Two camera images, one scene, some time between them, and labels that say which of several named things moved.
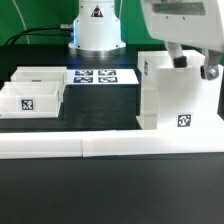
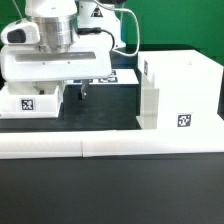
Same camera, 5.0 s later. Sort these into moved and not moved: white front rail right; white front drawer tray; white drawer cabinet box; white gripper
Moved: white gripper
Not moved: white drawer cabinet box; white front rail right; white front drawer tray
